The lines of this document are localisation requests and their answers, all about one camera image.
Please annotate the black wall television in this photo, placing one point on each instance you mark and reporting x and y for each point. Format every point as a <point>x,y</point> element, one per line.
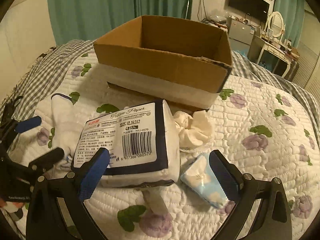
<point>256,8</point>

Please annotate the grey checked blanket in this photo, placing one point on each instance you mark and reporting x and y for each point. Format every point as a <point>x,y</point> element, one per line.
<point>45,76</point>

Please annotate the grey mini fridge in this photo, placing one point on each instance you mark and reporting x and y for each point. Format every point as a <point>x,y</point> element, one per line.
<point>240,32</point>

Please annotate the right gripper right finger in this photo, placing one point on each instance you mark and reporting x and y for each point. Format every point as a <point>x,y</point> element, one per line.
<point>272,220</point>

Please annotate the white dressing table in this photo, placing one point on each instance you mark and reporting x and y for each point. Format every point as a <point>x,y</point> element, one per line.
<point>280,62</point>

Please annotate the narrow teal curtain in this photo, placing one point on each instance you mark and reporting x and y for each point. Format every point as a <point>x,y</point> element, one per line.
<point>293,13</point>

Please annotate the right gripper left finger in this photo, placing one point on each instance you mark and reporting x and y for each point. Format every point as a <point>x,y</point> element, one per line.
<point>45,220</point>

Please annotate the white scrunchie cloth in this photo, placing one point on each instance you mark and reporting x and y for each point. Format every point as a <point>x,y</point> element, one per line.
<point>194,130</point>

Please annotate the white upright pole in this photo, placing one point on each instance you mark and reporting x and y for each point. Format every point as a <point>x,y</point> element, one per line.
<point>187,9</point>

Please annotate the white oval vanity mirror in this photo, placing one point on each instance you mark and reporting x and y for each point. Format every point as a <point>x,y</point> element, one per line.
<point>276,24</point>

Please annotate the large teal curtain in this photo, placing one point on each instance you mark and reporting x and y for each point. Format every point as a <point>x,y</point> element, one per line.
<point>90,19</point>

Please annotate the large tissue paper pack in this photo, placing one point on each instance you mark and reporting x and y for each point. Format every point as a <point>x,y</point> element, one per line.
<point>143,144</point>

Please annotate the white and green plush toy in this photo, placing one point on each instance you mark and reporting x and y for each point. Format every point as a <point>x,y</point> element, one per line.
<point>62,124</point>

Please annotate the small blue tissue packet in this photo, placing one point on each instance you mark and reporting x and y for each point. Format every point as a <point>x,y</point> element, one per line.
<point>200,178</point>

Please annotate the brown cardboard box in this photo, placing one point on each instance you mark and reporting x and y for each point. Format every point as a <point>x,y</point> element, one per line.
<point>182,61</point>

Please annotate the white sliding wardrobe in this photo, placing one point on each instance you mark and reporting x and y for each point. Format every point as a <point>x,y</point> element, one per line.
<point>307,75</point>

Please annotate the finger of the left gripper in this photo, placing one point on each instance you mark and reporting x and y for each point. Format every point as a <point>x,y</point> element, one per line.
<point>47,161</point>
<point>28,124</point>

